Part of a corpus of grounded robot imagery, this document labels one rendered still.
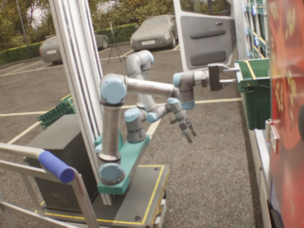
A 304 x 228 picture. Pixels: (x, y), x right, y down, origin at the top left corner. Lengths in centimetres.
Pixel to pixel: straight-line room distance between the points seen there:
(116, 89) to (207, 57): 341
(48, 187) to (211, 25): 359
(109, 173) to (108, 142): 16
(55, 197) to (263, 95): 148
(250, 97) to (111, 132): 66
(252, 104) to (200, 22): 337
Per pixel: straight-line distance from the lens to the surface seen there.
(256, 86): 113
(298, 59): 65
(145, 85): 137
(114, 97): 118
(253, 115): 120
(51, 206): 202
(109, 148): 130
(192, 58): 441
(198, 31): 444
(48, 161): 62
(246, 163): 266
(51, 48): 1282
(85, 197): 81
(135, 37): 1065
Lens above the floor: 149
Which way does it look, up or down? 19 degrees down
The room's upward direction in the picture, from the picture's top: 10 degrees counter-clockwise
